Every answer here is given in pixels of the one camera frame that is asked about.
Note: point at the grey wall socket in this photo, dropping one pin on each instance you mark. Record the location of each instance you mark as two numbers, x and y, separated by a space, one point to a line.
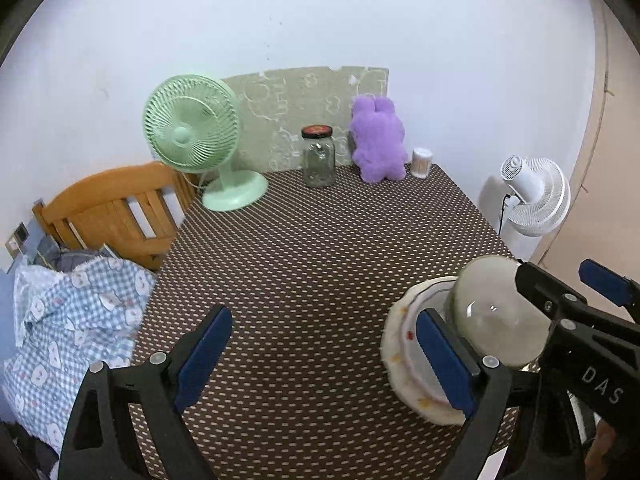
21 232

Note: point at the beige wooden door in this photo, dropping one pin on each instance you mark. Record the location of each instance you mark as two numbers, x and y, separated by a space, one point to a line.
615 160

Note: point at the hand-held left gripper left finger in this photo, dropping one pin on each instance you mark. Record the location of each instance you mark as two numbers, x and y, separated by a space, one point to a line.
202 360

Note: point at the small white toothpick holder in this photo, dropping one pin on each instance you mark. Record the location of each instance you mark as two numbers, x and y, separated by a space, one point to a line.
421 165

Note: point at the large yellow flower plate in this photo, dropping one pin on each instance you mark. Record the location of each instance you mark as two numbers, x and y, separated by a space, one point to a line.
395 366

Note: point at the wooden chair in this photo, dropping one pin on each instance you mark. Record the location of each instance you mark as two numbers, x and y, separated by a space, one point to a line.
100 190

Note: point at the white standing fan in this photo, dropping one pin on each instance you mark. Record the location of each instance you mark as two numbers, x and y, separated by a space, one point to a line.
545 195

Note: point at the brown polka dot tablecloth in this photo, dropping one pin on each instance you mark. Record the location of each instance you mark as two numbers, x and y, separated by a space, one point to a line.
310 260

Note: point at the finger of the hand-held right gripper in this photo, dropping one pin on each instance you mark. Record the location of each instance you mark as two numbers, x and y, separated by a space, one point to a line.
550 295
607 280

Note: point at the red flower plate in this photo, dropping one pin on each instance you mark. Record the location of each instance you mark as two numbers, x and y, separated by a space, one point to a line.
420 370

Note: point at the green desk fan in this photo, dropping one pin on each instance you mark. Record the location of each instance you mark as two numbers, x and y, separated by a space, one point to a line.
190 130

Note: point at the glass jar with dark lid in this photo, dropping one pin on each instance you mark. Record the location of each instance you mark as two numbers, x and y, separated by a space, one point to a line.
319 160

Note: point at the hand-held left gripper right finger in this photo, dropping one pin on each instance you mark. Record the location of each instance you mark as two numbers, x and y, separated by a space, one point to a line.
445 360

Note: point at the green patterned board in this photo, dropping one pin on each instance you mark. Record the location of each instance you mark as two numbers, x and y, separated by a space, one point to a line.
290 105

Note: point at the grey floral ceramic bowl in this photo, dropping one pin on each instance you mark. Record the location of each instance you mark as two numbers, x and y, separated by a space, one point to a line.
495 320

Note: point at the beige wall switch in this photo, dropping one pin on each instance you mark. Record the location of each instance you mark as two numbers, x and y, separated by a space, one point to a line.
12 249

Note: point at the grey striped bedding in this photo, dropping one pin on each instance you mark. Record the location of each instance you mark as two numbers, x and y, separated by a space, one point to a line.
75 260

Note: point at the blue checked printed blanket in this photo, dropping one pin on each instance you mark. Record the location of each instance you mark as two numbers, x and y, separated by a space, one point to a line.
75 320

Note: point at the purple plush toy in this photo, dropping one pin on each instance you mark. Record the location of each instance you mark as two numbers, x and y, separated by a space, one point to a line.
377 145

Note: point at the small yellow flower plate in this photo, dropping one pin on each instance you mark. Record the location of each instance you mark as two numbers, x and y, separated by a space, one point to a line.
401 322

